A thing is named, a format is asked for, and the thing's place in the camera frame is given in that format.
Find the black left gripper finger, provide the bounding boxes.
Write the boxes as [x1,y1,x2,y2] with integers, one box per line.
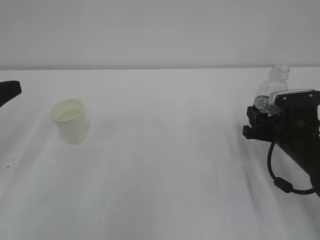
[0,80,22,107]

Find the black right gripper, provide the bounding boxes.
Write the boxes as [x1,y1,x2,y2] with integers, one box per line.
[242,105,320,150]

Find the clear water bottle green label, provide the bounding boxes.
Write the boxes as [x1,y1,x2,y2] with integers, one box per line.
[253,64,290,117]

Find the white paper cup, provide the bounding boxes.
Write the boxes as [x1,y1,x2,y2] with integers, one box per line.
[50,99,88,145]

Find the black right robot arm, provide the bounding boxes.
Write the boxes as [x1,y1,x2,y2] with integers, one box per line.
[242,106,320,195]

